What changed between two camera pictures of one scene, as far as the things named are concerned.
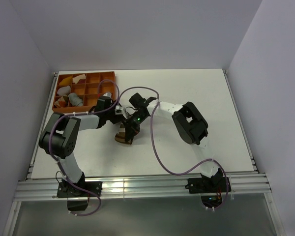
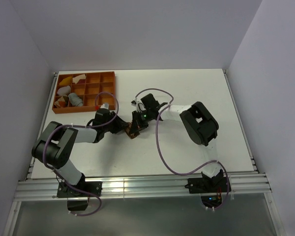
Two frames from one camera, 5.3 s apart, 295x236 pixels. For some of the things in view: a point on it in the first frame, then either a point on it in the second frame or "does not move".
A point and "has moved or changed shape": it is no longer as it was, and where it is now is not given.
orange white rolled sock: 62,102 does not move
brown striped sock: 120,136 has moved or changed shape
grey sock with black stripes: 74,100 does not move
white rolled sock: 64,91 does not move
